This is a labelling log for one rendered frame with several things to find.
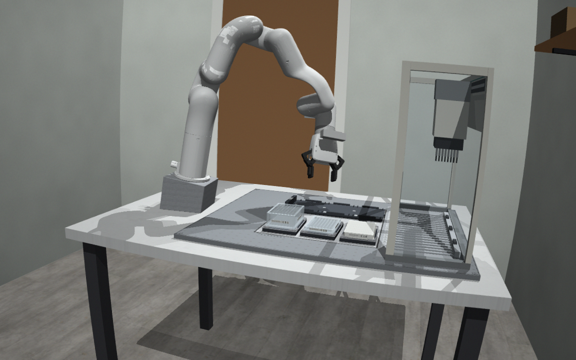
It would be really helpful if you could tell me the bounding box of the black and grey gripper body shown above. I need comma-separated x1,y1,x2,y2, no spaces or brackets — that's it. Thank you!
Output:
308,133,338,166

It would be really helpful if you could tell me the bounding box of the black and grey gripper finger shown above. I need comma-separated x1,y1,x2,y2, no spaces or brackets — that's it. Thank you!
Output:
301,149,316,179
329,155,345,182

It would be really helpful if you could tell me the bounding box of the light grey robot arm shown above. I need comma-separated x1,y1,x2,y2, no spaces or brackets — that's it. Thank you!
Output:
170,15,346,183

